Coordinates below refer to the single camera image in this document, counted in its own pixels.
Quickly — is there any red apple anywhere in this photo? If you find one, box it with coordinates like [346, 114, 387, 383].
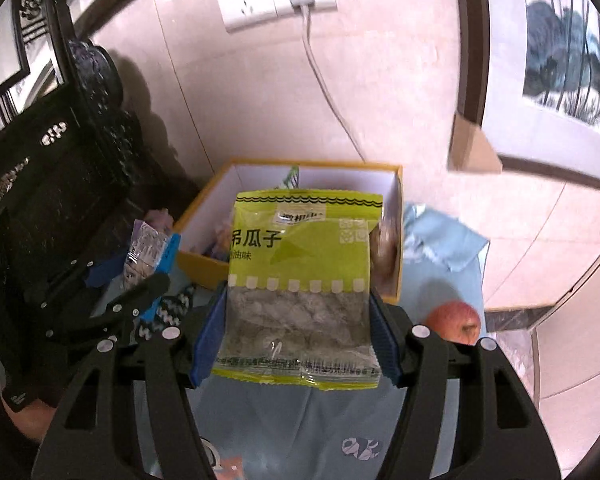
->
[424, 301, 482, 346]

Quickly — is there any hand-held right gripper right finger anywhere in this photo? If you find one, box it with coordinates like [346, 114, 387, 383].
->
[369, 290, 563, 480]

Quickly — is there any tan pastry snack packet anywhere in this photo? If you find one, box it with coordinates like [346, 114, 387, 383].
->
[370, 222, 398, 291]

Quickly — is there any lime green seed packet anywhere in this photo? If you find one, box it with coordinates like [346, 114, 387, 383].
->
[211, 187, 385, 391]

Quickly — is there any yellow cardboard box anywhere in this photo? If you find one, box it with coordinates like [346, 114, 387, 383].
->
[174, 159, 405, 305]

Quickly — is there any clear purple white snack packet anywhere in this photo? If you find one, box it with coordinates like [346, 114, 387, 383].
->
[124, 219, 173, 293]

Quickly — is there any black zigzag snack packet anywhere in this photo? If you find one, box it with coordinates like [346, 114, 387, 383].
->
[137, 285, 193, 343]

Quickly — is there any cardboard corner protector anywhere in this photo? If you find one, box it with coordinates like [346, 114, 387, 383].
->
[447, 112, 503, 173]

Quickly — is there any carved dark wooden bench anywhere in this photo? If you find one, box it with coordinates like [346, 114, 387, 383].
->
[0, 0, 216, 411]

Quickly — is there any person's left hand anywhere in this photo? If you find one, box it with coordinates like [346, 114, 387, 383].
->
[2, 402, 58, 443]

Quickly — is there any framed lotus painting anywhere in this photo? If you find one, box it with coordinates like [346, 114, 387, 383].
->
[452, 0, 600, 186]

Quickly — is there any pink cloth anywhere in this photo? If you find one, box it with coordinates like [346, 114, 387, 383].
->
[140, 208, 176, 236]

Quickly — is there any teal printed tablecloth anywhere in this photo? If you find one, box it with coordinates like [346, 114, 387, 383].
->
[125, 203, 491, 480]

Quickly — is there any grey power cable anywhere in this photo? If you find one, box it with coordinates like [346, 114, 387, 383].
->
[302, 2, 368, 163]

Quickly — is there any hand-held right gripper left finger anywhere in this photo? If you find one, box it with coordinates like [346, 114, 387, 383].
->
[30, 285, 229, 480]

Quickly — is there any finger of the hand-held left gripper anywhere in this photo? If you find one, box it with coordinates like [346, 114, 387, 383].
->
[40, 232, 182, 311]
[44, 273, 171, 345]

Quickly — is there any white cabinet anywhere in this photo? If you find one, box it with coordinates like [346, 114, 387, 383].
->
[530, 230, 600, 476]

